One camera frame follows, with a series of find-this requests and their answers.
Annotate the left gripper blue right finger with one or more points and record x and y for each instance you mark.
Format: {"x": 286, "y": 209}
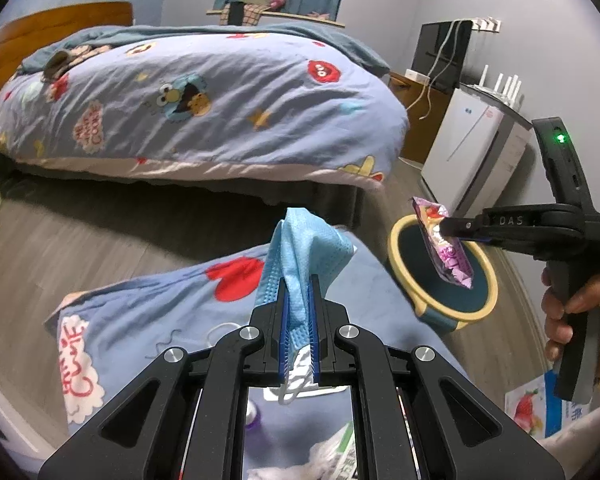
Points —
{"x": 313, "y": 292}

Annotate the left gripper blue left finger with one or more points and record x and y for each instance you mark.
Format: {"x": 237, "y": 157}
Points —
{"x": 283, "y": 333}

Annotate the blue face mask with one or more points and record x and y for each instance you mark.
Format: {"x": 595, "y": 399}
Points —
{"x": 302, "y": 244}

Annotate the pink purple snack wrapper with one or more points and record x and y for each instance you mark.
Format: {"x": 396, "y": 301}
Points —
{"x": 446, "y": 252}

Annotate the yellow teal trash bin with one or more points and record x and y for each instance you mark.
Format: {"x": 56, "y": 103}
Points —
{"x": 441, "y": 305}

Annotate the right hand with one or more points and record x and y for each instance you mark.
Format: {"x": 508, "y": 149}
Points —
{"x": 556, "y": 327}

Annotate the white striped package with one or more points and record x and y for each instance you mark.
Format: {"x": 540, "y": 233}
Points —
{"x": 340, "y": 459}

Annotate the white air purifier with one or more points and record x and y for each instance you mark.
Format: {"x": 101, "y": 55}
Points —
{"x": 477, "y": 149}

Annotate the white router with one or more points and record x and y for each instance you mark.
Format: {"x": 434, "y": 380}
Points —
{"x": 506, "y": 88}

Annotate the strawberry printed bag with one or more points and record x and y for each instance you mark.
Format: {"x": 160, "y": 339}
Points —
{"x": 537, "y": 411}

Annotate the blue cartoon pillow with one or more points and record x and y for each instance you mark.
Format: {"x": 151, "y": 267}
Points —
{"x": 106, "y": 336}

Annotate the wooden tv cabinet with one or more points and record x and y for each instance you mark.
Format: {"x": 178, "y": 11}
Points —
{"x": 425, "y": 112}

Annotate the blue cartoon quilt on bed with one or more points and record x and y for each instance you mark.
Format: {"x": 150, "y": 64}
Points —
{"x": 283, "y": 102}

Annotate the black television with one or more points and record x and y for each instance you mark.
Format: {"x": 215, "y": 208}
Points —
{"x": 441, "y": 51}

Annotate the wooden bed headboard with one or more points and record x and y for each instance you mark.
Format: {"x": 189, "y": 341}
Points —
{"x": 22, "y": 37}

